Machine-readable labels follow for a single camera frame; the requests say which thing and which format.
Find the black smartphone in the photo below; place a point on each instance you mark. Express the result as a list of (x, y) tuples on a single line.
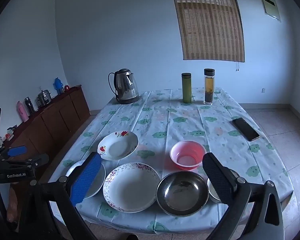
[(246, 129)]

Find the stainless steel bowl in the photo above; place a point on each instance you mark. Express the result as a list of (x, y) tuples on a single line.
[(182, 195)]

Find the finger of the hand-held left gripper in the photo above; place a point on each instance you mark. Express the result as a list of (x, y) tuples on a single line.
[(37, 160), (17, 151)]

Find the red plastic bowl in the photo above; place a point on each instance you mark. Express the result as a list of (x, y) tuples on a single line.
[(187, 155)]

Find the blue thermos jug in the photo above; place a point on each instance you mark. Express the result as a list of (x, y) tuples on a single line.
[(58, 86)]

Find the red white packet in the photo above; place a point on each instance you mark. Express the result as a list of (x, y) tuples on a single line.
[(10, 135)]

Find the green thermos bottle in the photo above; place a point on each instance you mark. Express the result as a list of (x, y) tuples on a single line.
[(186, 87)]

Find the white plate with purple flowers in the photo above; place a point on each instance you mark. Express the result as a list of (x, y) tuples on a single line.
[(131, 190)]

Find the stainless steel electric kettle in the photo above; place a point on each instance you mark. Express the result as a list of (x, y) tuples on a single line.
[(125, 85)]

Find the white wall panel box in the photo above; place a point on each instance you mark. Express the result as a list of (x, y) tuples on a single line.
[(270, 5)]

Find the pink thermos bottle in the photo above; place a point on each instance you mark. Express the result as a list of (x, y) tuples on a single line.
[(23, 111)]

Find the white enamel plate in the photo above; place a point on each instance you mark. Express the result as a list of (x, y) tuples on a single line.
[(100, 183)]

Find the cloud print tablecloth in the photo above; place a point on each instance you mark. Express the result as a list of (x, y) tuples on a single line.
[(185, 120)]

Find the bamboo window blind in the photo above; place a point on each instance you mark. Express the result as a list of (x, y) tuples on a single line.
[(210, 25)]

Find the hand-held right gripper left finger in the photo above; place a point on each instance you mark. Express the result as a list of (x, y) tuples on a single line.
[(86, 177)]

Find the small red ornament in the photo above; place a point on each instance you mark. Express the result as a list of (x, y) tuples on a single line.
[(67, 88)]

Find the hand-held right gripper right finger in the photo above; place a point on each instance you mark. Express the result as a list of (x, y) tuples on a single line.
[(217, 177)]

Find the person's left hand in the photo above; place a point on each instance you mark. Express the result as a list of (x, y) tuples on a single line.
[(12, 200)]

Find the brown wooden sideboard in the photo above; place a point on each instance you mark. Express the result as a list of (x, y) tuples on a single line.
[(55, 115)]

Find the small steel dish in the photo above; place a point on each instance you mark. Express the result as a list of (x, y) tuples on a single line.
[(211, 191)]

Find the white plate with red roses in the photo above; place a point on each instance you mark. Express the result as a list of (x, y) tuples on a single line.
[(120, 147)]

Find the black thermos bottle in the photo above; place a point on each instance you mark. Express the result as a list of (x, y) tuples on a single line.
[(29, 105)]

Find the glass tea bottle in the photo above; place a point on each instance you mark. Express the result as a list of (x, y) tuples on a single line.
[(209, 87)]

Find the steel cooking pot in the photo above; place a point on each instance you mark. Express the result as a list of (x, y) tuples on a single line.
[(43, 98)]

